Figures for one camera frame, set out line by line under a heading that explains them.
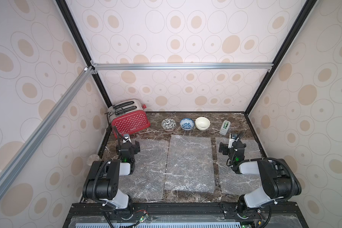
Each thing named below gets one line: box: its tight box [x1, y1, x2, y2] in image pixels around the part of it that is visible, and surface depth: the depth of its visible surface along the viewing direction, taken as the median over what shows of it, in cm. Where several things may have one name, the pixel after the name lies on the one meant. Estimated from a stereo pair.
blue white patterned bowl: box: [179, 117, 195, 131], surface depth 111 cm
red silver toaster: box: [107, 98, 151, 139], surface depth 99 cm
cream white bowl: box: [194, 116, 211, 131], surface depth 111 cm
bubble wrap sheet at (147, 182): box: [118, 138, 169, 201], surface depth 87 cm
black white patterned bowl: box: [161, 117, 177, 132], surface depth 111 cm
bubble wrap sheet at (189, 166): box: [163, 134, 216, 194], surface depth 91 cm
